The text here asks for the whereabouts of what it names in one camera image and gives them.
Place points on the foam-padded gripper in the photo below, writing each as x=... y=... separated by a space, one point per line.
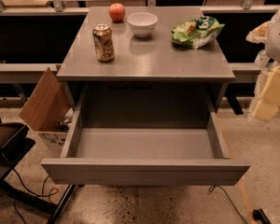
x=279 y=39

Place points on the grey top drawer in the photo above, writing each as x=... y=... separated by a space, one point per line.
x=166 y=134

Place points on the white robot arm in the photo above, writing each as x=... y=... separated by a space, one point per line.
x=269 y=34

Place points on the grey drawer cabinet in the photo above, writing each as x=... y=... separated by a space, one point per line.
x=153 y=58

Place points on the clear sanitizer bottle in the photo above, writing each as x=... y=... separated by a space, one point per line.
x=262 y=59

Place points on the green chip bag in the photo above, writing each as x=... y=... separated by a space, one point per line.
x=196 y=33

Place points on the black floor plug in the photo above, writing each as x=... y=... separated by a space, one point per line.
x=258 y=214

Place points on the white bowl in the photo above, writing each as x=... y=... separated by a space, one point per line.
x=142 y=24

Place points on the red apple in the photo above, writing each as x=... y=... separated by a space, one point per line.
x=117 y=12

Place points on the gold soda can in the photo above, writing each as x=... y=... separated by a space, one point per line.
x=102 y=37

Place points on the open cardboard box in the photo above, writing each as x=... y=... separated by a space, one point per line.
x=45 y=110

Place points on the black tray on stand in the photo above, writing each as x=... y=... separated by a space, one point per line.
x=14 y=145

